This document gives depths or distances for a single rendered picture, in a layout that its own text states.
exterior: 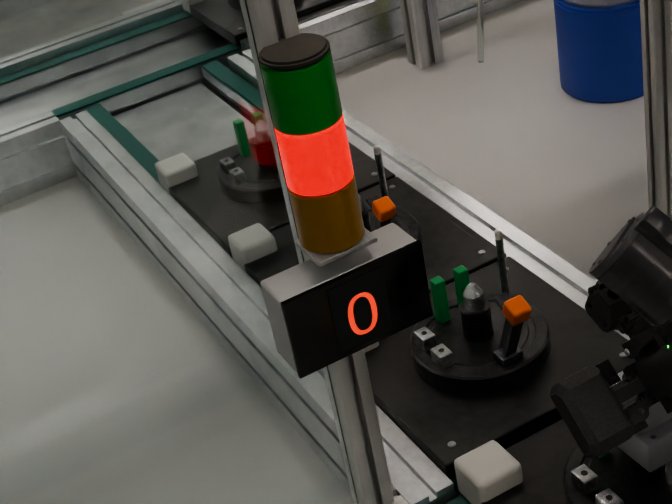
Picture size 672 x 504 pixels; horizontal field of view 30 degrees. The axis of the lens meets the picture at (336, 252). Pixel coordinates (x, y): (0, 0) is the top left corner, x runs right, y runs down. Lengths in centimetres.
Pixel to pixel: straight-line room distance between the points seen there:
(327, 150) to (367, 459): 33
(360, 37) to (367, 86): 11
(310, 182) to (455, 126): 105
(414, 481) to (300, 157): 39
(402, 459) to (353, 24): 111
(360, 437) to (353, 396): 4
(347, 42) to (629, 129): 54
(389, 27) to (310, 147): 132
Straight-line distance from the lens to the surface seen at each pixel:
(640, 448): 105
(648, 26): 119
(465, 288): 124
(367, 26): 217
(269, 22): 88
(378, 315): 97
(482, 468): 112
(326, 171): 89
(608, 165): 178
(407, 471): 118
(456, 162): 183
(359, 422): 107
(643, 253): 88
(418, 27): 209
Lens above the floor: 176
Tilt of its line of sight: 32 degrees down
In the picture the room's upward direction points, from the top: 12 degrees counter-clockwise
